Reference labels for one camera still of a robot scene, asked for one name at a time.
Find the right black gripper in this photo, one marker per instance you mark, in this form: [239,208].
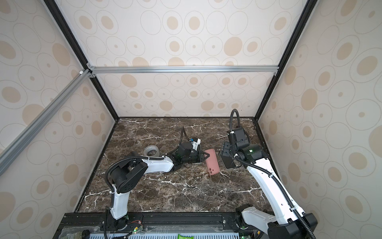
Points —
[226,150]

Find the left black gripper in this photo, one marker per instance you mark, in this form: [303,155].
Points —
[200,154]

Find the pink phone case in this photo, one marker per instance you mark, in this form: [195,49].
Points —
[212,162]

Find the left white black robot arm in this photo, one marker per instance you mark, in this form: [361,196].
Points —
[123,176]

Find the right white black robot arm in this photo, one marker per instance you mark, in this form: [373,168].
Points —
[289,220]

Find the clear tape roll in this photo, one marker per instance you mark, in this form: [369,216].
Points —
[151,151]

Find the green tag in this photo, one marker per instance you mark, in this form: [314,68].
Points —
[184,237]

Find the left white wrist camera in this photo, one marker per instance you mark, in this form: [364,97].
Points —
[195,143]

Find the horizontal aluminium rail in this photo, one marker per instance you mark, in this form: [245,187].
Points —
[142,70]

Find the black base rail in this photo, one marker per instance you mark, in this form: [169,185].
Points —
[210,225]

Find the diagonal aluminium rail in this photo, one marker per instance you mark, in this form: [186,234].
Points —
[11,153]

